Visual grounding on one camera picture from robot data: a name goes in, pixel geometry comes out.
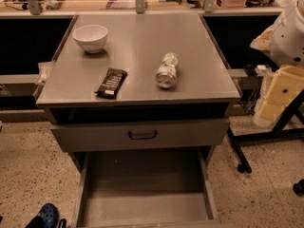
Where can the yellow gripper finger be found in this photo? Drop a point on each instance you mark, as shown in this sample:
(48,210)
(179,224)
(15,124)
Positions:
(262,42)
(278,91)

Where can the silver green 7up can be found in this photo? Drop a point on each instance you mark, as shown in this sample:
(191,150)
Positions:
(166,76)

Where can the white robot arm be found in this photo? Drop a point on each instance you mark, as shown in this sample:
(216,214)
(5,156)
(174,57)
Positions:
(283,43)

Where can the grey drawer cabinet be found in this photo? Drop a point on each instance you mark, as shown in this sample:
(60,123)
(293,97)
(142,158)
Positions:
(137,44)

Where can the closed upper grey drawer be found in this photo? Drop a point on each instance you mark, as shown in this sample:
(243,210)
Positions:
(87,137)

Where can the open grey drawer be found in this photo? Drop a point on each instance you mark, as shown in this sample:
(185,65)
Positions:
(145,189)

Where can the white power adapter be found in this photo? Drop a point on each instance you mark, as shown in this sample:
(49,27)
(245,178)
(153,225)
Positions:
(261,70)

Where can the black table stand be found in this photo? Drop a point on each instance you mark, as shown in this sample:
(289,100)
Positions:
(276,133)

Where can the black caster wheel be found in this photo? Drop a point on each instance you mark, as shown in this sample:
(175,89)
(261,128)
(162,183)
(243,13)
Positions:
(299,188)

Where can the black snack bar wrapper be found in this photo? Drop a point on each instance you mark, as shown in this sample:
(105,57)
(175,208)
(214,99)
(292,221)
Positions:
(111,83)

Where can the white ceramic bowl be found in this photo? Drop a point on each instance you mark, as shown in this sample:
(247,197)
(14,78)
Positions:
(91,38)

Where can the blue croc shoe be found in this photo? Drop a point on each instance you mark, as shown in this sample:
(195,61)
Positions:
(47,217)

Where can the black drawer handle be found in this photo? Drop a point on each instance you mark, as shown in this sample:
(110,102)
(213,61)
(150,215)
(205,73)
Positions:
(142,136)

